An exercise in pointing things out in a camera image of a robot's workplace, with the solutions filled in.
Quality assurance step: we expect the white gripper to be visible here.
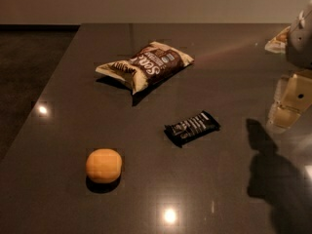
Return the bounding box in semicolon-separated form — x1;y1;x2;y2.
266;0;312;134

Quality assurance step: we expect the orange fruit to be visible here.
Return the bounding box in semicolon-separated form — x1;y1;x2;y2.
86;149;122;183

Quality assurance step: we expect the light snack bag at edge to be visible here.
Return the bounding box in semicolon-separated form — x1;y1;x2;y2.
264;26;291;54

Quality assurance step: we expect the brown chip bag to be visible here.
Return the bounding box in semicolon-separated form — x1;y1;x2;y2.
96;41;194;95

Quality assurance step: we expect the black snack bar wrapper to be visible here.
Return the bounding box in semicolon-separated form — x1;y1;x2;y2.
164;111;220;147

